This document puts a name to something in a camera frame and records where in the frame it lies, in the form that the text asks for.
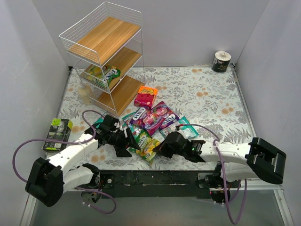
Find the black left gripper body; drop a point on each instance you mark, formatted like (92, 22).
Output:
(125, 141)

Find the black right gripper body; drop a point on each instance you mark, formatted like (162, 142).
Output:
(168, 146)

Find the teal mint candy bag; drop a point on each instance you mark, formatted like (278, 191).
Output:
(188, 131)
(100, 120)

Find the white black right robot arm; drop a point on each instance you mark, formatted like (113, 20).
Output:
(256, 159)

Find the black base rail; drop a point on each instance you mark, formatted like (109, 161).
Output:
(158, 183)

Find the black green product box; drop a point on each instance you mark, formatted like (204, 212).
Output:
(60, 130)

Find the green yellow Fox's candy bag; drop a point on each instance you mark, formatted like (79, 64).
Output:
(101, 76)
(146, 144)

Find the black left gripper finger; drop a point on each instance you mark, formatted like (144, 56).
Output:
(131, 140)
(121, 151)

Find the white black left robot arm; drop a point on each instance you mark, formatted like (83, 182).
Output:
(50, 178)

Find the red orange candy box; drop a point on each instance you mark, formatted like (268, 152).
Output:
(145, 97)

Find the floral patterned table mat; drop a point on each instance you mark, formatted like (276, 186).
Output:
(211, 101)

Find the cream liquid bottle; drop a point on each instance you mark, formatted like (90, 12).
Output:
(84, 91)

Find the white wire wooden shelf rack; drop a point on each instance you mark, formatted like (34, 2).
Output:
(110, 34)

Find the purple Fox's berries candy bag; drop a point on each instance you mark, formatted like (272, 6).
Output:
(150, 120)
(167, 115)

